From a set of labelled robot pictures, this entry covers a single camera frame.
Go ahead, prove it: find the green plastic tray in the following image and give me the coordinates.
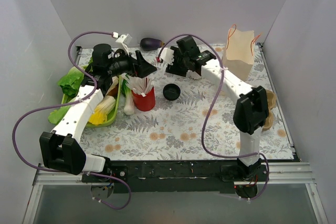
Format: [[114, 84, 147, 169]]
[[59, 64, 122, 129]]

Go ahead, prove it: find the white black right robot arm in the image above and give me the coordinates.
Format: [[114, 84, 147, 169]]
[[157, 34, 269, 181]]

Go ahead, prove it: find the floral patterned table mat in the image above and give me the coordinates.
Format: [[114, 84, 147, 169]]
[[52, 44, 296, 162]]

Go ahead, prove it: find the red straw holder cup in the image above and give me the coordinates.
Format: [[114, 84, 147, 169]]
[[131, 88, 155, 112]]

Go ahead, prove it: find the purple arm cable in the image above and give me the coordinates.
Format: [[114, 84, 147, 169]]
[[12, 31, 132, 210], [157, 34, 270, 204]]

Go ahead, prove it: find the green lettuce leaf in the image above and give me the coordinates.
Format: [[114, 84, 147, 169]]
[[57, 67, 84, 98]]

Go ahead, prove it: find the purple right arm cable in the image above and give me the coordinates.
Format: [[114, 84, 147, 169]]
[[157, 34, 270, 204]]

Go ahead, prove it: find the napa cabbage lower yellow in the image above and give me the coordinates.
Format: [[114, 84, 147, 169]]
[[88, 95, 116, 125]]

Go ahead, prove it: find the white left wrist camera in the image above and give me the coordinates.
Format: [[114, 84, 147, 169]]
[[115, 34, 132, 55]]

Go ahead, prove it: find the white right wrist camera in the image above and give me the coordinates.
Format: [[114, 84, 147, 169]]
[[156, 47, 174, 65]]

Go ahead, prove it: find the black coffee cup lid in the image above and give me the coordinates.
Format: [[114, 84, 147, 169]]
[[163, 83, 181, 101]]

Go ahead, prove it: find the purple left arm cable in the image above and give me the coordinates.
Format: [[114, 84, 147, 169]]
[[12, 31, 132, 210]]

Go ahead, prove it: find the brown cardboard cup carrier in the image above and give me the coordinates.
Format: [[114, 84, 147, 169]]
[[262, 90, 277, 132]]

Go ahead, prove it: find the brown paper takeout bag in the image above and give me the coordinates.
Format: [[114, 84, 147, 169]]
[[222, 24, 261, 81]]

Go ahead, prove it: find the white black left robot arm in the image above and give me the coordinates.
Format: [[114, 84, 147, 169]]
[[39, 44, 157, 182]]

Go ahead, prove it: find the aluminium frame rail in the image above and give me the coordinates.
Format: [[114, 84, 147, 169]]
[[34, 162, 316, 186]]

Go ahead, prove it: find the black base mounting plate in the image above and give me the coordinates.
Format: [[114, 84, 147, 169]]
[[81, 159, 271, 195]]

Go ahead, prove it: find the stack of white paper cups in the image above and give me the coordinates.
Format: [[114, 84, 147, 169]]
[[189, 72, 202, 81]]

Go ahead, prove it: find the purple eggplant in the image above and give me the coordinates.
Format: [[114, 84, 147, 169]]
[[140, 37, 165, 51]]

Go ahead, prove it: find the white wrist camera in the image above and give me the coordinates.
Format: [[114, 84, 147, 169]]
[[115, 34, 132, 55], [156, 47, 174, 65]]

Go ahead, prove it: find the large green napa cabbage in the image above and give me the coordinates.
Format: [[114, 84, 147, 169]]
[[48, 105, 71, 125]]

